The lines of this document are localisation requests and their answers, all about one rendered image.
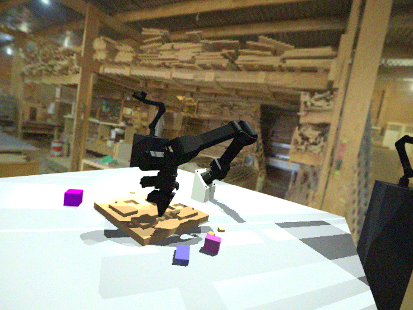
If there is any purple cube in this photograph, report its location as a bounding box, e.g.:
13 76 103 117
63 189 84 207

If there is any pink cube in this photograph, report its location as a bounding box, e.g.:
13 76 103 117
203 234 221 255

